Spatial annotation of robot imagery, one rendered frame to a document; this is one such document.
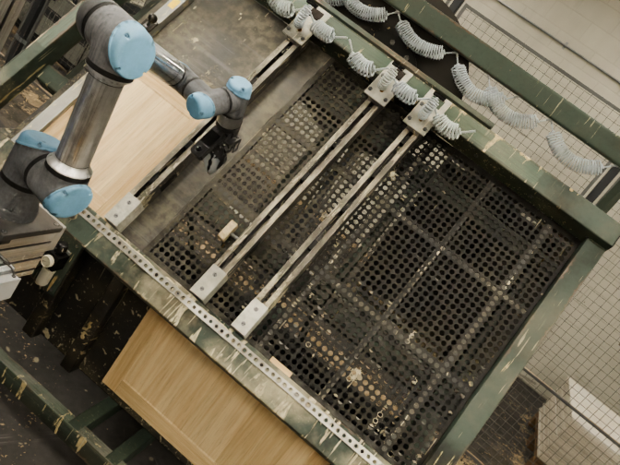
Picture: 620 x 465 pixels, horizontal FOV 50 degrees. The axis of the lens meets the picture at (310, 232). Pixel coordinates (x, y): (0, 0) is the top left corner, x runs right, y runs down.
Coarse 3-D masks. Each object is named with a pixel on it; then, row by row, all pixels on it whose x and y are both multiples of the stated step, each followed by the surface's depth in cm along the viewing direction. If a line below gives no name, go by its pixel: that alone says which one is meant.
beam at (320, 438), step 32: (0, 160) 240; (64, 224) 233; (96, 256) 230; (128, 288) 237; (160, 288) 228; (192, 320) 225; (224, 352) 222; (256, 352) 222; (256, 384) 219; (288, 416) 216; (320, 416) 217; (320, 448) 214
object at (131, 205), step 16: (304, 16) 251; (288, 32) 258; (304, 32) 259; (288, 48) 261; (304, 48) 268; (272, 64) 262; (288, 64) 264; (256, 80) 255; (272, 80) 262; (256, 96) 260; (208, 128) 246; (192, 144) 244; (176, 160) 242; (192, 160) 248; (160, 176) 239; (176, 176) 247; (128, 192) 236; (144, 192) 237; (160, 192) 243; (128, 208) 234; (144, 208) 241; (112, 224) 235; (128, 224) 239
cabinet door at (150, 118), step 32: (128, 96) 255; (160, 96) 256; (64, 128) 249; (128, 128) 251; (160, 128) 251; (192, 128) 252; (96, 160) 246; (128, 160) 246; (160, 160) 247; (96, 192) 241
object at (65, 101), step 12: (180, 0) 268; (192, 0) 272; (156, 12) 266; (168, 12) 266; (60, 96) 251; (72, 96) 251; (48, 108) 249; (60, 108) 249; (36, 120) 247; (48, 120) 247
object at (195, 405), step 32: (160, 320) 254; (128, 352) 261; (160, 352) 256; (192, 352) 252; (128, 384) 263; (160, 384) 258; (192, 384) 254; (224, 384) 249; (160, 416) 260; (192, 416) 256; (224, 416) 251; (256, 416) 247; (192, 448) 257; (224, 448) 253; (256, 448) 249; (288, 448) 245
